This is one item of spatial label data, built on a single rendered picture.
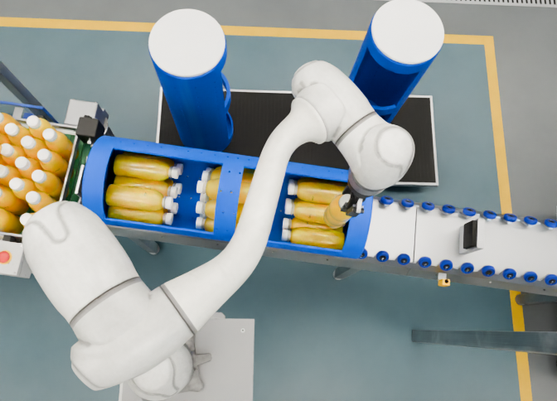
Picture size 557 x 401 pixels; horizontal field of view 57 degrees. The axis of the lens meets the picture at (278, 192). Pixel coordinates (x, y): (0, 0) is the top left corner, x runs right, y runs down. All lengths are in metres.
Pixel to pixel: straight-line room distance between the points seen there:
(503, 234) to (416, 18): 0.87
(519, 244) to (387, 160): 1.20
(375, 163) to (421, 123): 2.01
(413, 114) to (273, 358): 1.50
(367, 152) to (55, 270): 0.56
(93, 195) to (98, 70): 1.65
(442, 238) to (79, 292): 1.39
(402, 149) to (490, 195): 2.20
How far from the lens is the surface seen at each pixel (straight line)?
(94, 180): 1.63
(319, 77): 1.01
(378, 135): 0.94
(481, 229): 1.85
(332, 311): 2.77
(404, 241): 1.91
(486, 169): 3.16
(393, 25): 2.09
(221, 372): 1.66
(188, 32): 2.01
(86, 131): 1.94
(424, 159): 2.88
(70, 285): 0.87
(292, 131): 0.97
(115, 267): 0.88
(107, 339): 0.86
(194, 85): 1.98
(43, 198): 1.84
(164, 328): 0.86
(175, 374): 1.42
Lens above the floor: 2.73
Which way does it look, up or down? 75 degrees down
